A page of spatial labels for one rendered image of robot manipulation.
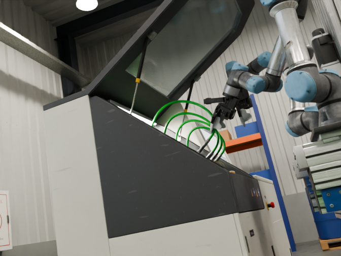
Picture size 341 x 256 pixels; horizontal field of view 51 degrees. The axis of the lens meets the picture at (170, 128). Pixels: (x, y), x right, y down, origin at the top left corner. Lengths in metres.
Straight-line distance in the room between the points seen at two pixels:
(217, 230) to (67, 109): 0.93
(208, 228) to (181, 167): 0.26
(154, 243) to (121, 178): 0.31
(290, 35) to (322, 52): 0.39
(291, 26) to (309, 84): 0.26
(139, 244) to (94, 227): 0.23
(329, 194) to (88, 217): 1.01
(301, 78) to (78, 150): 1.03
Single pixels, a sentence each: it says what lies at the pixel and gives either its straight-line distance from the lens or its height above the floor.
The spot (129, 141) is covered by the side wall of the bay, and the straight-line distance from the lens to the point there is 1.59.
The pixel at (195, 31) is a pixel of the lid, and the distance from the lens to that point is 1.99.
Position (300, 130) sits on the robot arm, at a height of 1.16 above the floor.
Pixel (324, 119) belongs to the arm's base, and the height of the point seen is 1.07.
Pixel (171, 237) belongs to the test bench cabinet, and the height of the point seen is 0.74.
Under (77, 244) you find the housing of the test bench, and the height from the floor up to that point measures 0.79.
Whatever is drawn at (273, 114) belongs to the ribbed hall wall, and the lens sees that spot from 8.51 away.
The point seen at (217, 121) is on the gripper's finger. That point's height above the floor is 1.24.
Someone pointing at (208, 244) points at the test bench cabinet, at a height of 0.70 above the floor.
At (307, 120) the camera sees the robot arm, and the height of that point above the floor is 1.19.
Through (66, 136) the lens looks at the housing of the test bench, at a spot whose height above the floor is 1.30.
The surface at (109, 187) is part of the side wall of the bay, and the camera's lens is 1.62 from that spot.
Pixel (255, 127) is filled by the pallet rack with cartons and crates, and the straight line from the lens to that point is 7.26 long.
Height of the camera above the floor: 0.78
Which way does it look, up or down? 16 degrees up
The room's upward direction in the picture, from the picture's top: 11 degrees counter-clockwise
